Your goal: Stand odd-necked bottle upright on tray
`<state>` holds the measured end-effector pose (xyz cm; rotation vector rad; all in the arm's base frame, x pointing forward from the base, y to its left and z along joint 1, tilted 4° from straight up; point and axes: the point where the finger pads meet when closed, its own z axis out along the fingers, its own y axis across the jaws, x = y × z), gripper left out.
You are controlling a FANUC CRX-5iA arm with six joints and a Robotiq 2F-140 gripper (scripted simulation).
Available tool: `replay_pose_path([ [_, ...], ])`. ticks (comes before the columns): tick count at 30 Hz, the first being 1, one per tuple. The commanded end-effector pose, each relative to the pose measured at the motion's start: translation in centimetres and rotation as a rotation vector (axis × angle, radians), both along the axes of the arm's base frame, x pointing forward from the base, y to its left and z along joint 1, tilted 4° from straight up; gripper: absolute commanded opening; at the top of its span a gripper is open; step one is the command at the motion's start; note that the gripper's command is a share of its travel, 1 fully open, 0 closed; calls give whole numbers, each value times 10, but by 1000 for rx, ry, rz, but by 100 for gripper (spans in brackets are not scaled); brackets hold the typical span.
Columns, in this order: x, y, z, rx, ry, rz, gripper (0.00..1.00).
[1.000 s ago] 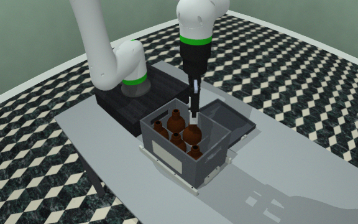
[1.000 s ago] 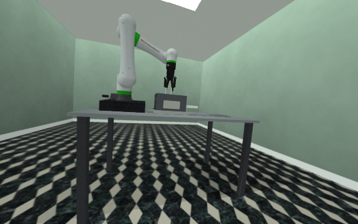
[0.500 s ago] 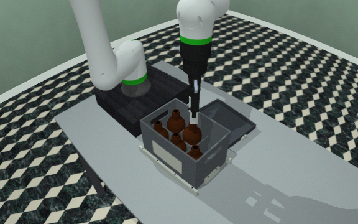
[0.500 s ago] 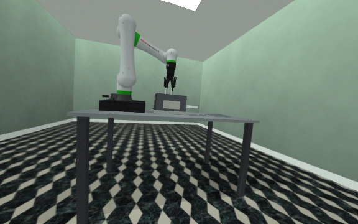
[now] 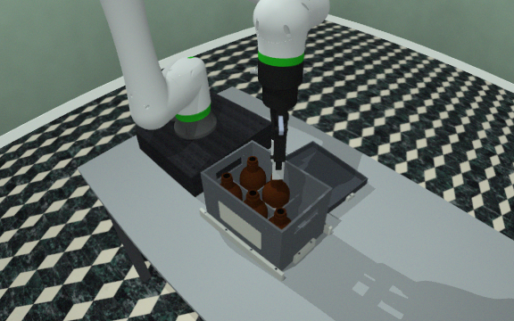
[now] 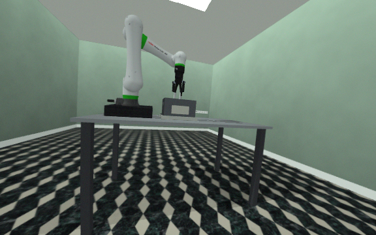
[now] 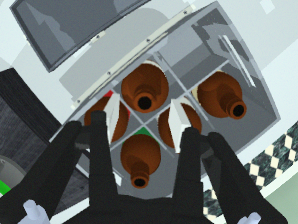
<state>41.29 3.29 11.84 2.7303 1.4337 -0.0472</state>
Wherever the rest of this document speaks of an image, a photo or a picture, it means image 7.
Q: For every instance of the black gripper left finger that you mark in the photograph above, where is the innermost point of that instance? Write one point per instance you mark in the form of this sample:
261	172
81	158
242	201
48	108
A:
35	199

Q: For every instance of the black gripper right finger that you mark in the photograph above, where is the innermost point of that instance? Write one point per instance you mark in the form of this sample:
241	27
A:
239	198

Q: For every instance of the grey divided crate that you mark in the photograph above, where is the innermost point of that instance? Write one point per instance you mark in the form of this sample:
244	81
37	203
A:
193	55

